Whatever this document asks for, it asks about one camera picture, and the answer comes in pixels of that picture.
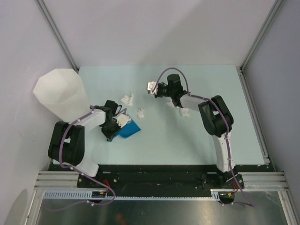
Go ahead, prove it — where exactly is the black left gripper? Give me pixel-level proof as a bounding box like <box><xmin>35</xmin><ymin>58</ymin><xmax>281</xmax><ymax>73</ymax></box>
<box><xmin>101</xmin><ymin>118</ymin><xmax>124</xmax><ymax>141</ymax></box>

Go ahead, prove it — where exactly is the blue dustpan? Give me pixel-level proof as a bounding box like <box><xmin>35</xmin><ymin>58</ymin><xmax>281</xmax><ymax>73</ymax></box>
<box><xmin>114</xmin><ymin>120</ymin><xmax>141</xmax><ymax>138</ymax></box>

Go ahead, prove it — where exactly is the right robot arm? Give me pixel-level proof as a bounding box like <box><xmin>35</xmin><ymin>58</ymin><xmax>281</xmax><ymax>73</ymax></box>
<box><xmin>147</xmin><ymin>74</ymin><xmax>235</xmax><ymax>188</ymax></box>

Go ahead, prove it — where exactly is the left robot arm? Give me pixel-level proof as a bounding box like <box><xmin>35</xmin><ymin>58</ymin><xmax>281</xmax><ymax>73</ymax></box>
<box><xmin>48</xmin><ymin>100</ymin><xmax>123</xmax><ymax>188</ymax></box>

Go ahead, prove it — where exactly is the paper scrap top centre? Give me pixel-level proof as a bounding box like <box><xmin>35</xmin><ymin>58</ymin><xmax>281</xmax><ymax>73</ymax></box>
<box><xmin>166</xmin><ymin>99</ymin><xmax>176</xmax><ymax>108</ymax></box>

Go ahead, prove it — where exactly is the paper scrap right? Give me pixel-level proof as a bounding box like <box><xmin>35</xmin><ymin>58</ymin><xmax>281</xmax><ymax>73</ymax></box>
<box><xmin>180</xmin><ymin>108</ymin><xmax>190</xmax><ymax>118</ymax></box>

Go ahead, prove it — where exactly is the paper scrap left upper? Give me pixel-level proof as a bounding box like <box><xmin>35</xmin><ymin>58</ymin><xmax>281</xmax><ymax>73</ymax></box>
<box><xmin>120</xmin><ymin>93</ymin><xmax>134</xmax><ymax>106</ymax></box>

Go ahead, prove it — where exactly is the paper scrap centre small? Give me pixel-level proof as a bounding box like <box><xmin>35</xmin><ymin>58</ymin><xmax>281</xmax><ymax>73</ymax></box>
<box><xmin>136</xmin><ymin>108</ymin><xmax>144</xmax><ymax>119</ymax></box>

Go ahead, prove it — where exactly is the translucent white waste bin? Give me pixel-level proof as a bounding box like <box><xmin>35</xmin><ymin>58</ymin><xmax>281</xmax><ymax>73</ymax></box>
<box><xmin>33</xmin><ymin>68</ymin><xmax>90</xmax><ymax>123</ymax></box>

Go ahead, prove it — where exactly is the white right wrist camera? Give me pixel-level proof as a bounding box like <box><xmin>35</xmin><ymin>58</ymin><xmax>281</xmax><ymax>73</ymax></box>
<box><xmin>147</xmin><ymin>82</ymin><xmax>158</xmax><ymax>95</ymax></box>

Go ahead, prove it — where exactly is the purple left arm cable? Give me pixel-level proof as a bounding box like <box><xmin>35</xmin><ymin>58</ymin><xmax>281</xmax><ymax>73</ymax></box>
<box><xmin>58</xmin><ymin>105</ymin><xmax>117</xmax><ymax>209</ymax></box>

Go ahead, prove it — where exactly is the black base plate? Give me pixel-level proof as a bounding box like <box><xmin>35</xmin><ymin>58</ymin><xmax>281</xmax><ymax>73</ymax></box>
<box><xmin>76</xmin><ymin>165</ymin><xmax>245</xmax><ymax>198</ymax></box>

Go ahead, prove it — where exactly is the grey cable duct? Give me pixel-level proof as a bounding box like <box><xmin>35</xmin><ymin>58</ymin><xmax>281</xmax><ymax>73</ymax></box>
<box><xmin>42</xmin><ymin>188</ymin><xmax>222</xmax><ymax>201</ymax></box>

